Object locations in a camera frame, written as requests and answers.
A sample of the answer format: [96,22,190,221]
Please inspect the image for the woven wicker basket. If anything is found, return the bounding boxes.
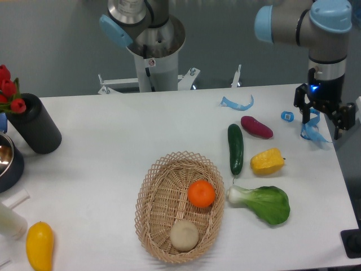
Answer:
[135,151,225,264]

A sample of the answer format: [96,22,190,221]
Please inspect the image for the white plastic bottle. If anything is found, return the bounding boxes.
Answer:
[0,203,28,239]

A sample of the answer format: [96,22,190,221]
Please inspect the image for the beige round bun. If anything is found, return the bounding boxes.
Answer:
[170,220,199,251]

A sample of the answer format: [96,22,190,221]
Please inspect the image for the orange fruit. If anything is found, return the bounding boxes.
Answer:
[187,180,215,208]

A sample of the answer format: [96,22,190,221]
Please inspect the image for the small blue tape roll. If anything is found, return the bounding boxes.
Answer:
[281,111,294,123]

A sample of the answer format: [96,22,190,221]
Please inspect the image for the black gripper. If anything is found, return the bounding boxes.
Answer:
[294,69,356,140]

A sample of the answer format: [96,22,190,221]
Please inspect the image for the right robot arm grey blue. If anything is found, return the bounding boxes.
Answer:
[254,1,356,141]

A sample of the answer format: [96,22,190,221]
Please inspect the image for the black cylindrical vase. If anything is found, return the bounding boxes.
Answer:
[6,93,62,154]

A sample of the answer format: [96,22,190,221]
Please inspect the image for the green bok choy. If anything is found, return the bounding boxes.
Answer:
[226,185,290,225]

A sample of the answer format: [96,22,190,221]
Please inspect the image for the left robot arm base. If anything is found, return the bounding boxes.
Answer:
[99,0,186,93]

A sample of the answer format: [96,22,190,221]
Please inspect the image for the black device at edge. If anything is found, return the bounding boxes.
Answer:
[341,229,361,259]

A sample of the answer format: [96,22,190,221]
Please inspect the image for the yellow mango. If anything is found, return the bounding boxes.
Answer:
[25,221,54,271]

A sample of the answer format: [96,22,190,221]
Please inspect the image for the purple sweet potato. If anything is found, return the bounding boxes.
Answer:
[240,116,274,139]

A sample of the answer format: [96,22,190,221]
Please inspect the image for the dark metal bowl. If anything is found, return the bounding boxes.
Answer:
[1,133,24,192]

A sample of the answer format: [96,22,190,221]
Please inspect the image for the crumpled blue tape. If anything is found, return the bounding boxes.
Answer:
[300,108,330,143]

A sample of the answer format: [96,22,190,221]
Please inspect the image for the red artificial tulips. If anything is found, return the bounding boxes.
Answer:
[1,64,27,114]

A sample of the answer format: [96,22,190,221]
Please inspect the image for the green cucumber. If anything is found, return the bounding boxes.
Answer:
[227,124,244,176]

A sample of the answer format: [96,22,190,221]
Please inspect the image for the white metal mounting frame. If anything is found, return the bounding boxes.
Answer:
[98,64,243,95]

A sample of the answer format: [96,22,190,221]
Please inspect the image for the blue tape strip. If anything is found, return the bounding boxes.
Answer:
[219,95,254,111]

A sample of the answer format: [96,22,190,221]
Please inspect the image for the yellow bell pepper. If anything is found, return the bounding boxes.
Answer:
[250,148,284,175]

